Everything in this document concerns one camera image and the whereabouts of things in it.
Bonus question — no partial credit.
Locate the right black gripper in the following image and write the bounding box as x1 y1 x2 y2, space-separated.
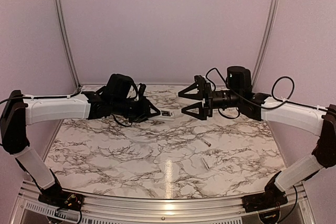
178 79 242 120

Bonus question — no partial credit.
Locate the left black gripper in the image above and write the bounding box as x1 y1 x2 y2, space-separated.
112 95 161 123

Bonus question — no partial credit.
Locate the white remote control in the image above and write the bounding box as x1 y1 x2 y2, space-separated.
151 110 175 122

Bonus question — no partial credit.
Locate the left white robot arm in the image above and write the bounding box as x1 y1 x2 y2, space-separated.
1 74 161 206

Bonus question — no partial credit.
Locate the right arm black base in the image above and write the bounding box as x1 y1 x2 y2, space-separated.
242 172 288 212

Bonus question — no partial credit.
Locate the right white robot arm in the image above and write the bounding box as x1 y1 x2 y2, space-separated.
178 66 335 207

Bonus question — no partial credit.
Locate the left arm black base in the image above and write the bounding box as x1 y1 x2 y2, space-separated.
38 172 84 211

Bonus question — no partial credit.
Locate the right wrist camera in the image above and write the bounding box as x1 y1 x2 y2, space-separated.
194 75 215 91

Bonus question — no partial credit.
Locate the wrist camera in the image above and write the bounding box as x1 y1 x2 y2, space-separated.
127 83 146 101
194 75 215 91

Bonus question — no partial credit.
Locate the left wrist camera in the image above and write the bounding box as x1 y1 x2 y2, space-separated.
127 83 146 101

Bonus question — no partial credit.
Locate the right aluminium frame post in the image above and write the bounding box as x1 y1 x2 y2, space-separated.
253 0 279 83

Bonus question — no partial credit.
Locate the aluminium frame post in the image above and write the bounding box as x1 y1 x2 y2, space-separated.
253 0 279 83
54 0 81 90

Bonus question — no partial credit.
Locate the front aluminium frame rail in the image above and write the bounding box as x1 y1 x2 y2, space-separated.
10 181 316 223

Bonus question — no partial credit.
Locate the left aluminium frame post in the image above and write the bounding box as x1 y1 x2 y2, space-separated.
54 0 81 90

